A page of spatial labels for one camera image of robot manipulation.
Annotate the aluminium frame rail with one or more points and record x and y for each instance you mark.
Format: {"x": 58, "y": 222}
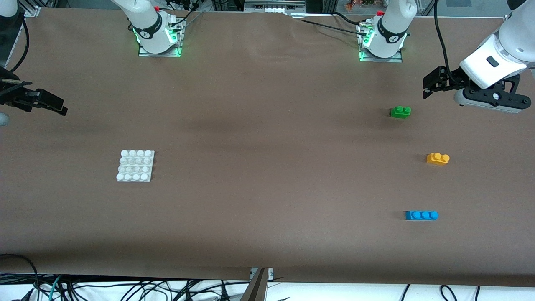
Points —
{"x": 33, "y": 11}

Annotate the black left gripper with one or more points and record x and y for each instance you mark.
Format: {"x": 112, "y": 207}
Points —
{"x": 454, "y": 77}

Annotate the green two-stud block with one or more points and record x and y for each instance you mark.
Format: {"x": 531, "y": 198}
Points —
{"x": 400, "y": 113}

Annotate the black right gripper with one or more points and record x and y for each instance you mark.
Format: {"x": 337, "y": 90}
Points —
{"x": 12, "y": 97}

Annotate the aluminium table post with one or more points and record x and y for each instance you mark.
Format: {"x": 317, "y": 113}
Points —
{"x": 259, "y": 288}

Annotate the aluminium frame profile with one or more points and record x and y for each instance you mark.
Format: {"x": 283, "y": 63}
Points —
{"x": 507, "y": 17}

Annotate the brown table cover sheet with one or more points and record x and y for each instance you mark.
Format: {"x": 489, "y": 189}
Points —
{"x": 250, "y": 104}

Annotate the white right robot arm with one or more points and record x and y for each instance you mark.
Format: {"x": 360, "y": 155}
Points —
{"x": 146, "y": 21}

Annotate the blue three-stud block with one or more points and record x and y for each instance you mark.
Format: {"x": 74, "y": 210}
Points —
{"x": 420, "y": 215}

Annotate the orange background object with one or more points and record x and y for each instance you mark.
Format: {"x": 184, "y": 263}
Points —
{"x": 351, "y": 4}

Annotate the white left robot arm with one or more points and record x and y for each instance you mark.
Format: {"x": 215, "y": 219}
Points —
{"x": 393, "y": 25}

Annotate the yellow two-stud block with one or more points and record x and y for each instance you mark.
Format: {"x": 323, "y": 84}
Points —
{"x": 436, "y": 160}

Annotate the white studded base plate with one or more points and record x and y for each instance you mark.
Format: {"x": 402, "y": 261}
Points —
{"x": 136, "y": 166}

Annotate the grey metal device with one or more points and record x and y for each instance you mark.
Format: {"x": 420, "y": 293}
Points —
{"x": 271, "y": 7}

